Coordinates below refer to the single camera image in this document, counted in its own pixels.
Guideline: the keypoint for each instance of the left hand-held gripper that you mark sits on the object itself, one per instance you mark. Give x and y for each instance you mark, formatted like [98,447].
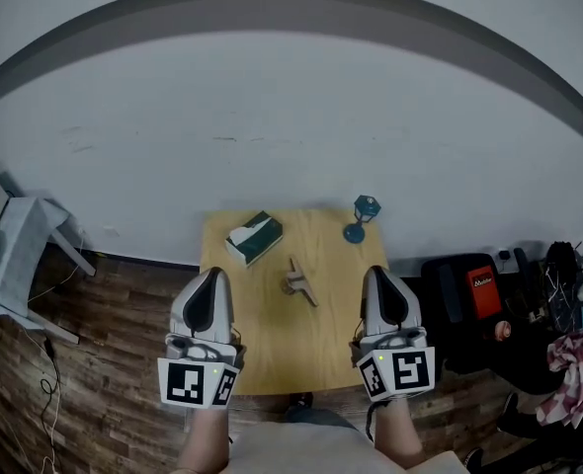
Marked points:
[188,380]

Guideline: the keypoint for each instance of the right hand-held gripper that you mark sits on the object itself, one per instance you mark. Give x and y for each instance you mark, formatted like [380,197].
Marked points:
[410,371]

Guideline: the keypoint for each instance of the person's right forearm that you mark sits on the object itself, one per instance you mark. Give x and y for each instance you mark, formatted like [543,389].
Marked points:
[397,432]

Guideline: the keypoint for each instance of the person's left forearm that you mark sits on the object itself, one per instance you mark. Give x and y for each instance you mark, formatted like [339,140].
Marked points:
[205,437]

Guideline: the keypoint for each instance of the black office chair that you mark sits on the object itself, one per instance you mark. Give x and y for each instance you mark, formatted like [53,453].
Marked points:
[449,284]

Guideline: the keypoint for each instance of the green white tissue box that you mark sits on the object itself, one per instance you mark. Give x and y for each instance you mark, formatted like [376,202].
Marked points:
[257,237]

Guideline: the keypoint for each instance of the red black box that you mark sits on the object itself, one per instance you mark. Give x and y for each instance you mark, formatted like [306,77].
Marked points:
[484,292]

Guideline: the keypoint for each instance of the dark teal lantern ornament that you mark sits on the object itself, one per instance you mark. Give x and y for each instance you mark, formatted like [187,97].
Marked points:
[365,210]

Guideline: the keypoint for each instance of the pink round object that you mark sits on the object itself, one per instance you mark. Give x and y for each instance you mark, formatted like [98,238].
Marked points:
[502,331]

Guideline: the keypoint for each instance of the person's dark trousers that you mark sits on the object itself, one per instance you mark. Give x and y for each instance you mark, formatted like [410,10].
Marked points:
[321,415]

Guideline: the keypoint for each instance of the white side table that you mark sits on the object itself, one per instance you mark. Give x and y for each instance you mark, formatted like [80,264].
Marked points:
[69,250]

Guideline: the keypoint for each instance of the person's beige shirt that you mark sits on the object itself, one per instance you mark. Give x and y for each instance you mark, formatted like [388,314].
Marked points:
[301,450]

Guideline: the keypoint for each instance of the pink checkered cloth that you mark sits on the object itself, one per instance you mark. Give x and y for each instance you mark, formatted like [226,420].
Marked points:
[575,373]

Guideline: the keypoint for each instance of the yellow wooden pedestal table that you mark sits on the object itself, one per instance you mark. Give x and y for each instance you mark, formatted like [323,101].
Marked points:
[281,348]

